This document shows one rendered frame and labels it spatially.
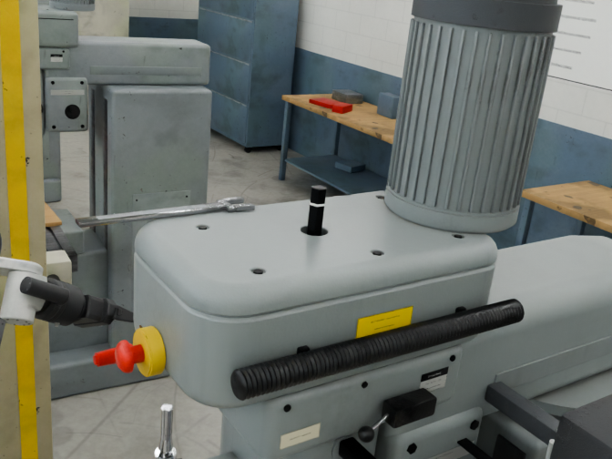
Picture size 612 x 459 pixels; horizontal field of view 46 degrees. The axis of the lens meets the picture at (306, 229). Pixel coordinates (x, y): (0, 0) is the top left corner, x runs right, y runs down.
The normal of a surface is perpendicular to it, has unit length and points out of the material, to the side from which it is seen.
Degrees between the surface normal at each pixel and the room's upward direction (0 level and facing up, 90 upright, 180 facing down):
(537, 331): 90
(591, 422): 0
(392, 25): 90
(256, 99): 90
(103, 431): 0
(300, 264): 0
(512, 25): 90
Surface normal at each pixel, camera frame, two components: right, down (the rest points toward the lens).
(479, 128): -0.05, 0.35
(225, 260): 0.10, -0.93
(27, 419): 0.55, 0.35
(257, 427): -0.83, 0.12
